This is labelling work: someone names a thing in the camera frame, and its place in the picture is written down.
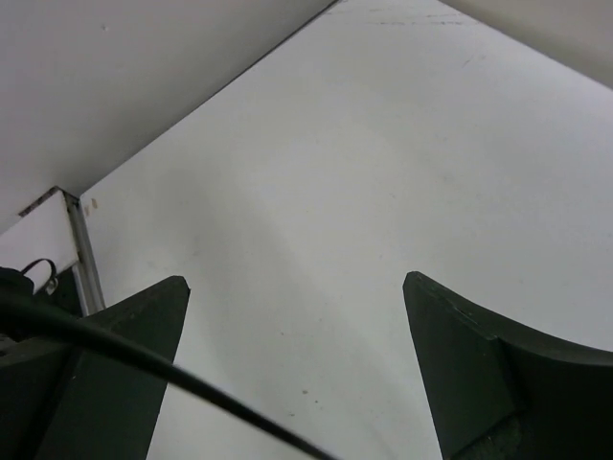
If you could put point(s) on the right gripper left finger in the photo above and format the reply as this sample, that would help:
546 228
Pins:
63 402

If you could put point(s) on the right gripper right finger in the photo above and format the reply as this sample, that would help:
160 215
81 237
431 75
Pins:
498 389

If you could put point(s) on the aluminium frame rail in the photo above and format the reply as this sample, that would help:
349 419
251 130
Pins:
84 270

